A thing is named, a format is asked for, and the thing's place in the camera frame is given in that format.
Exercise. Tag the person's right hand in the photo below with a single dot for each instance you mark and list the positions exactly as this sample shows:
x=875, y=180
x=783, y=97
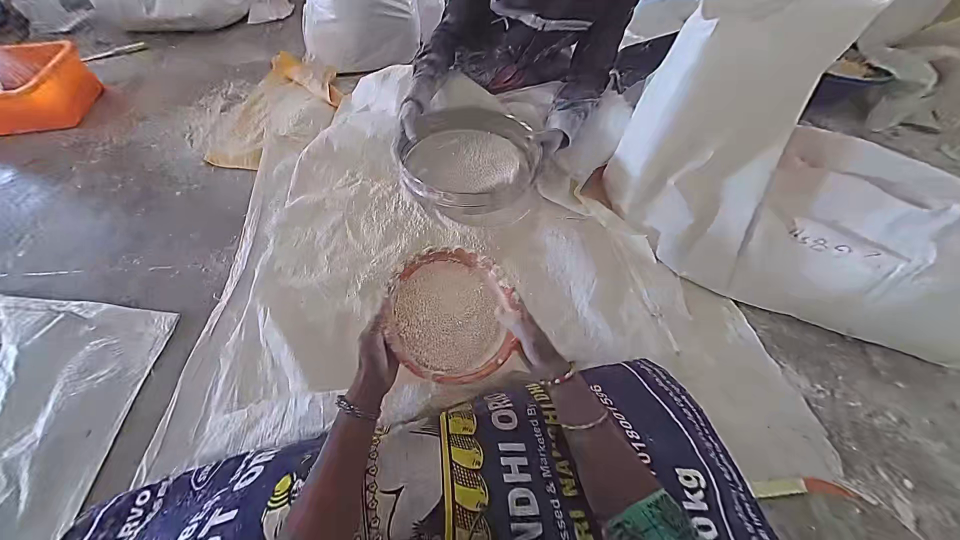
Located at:
x=536, y=341

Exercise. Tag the person's left hand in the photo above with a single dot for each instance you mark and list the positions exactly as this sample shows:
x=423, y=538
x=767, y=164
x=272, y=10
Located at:
x=377, y=358

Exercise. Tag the person's left fingers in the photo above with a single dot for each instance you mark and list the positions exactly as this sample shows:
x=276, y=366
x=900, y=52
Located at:
x=383, y=324

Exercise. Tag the person's right fingers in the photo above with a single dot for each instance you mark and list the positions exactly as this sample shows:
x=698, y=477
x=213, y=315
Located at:
x=511, y=311

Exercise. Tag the orange rimmed round sieve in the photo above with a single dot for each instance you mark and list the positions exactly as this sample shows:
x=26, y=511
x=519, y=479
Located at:
x=450, y=376

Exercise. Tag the person's right forearm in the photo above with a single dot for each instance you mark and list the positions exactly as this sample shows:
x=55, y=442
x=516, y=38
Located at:
x=611, y=465

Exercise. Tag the person's left forearm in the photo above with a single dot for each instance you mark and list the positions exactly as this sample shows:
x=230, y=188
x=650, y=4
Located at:
x=334, y=472

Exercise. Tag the pale grains within orange rim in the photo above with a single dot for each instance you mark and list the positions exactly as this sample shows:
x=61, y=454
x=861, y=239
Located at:
x=450, y=315

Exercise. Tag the large cream woven sheet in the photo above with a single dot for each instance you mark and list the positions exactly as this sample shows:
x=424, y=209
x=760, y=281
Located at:
x=585, y=285

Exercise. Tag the pile of pale powder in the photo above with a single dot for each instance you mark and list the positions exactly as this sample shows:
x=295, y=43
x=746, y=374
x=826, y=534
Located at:
x=375, y=214

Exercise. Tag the large metal round sieve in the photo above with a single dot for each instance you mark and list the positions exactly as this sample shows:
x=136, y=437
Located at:
x=472, y=201

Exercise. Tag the dark blue printed sack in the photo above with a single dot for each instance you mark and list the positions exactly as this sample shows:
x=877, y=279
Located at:
x=540, y=457

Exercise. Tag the pale grains within metal rim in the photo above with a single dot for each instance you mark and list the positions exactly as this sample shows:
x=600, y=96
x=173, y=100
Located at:
x=469, y=161

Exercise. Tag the yellow woven sack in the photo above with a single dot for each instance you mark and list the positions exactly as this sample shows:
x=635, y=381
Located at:
x=277, y=112

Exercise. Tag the tall white woven sack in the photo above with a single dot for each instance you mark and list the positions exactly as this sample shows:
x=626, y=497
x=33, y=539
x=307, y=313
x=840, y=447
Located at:
x=720, y=135

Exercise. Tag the full white sack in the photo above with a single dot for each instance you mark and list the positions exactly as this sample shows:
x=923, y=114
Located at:
x=360, y=34

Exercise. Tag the yellow and red strip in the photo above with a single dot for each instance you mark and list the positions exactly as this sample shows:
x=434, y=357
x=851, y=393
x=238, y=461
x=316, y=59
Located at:
x=784, y=488

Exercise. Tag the white plastic sheet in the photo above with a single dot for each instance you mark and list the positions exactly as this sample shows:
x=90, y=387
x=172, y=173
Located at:
x=60, y=390

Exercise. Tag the white sack with handwritten marks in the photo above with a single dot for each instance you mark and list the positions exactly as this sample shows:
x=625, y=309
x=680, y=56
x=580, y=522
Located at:
x=862, y=247

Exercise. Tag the long white sack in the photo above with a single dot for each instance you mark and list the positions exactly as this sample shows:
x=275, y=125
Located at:
x=172, y=9

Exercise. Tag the thin pale stick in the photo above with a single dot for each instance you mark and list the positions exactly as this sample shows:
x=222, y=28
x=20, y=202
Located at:
x=116, y=52

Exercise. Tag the orange plastic crate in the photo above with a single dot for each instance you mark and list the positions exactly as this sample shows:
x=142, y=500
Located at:
x=56, y=97

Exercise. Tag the dark blue basin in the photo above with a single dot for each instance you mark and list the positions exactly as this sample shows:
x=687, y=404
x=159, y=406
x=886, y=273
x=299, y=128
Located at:
x=840, y=86

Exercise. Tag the crumpled translucent plastic sack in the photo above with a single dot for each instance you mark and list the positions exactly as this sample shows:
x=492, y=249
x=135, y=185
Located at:
x=904, y=86

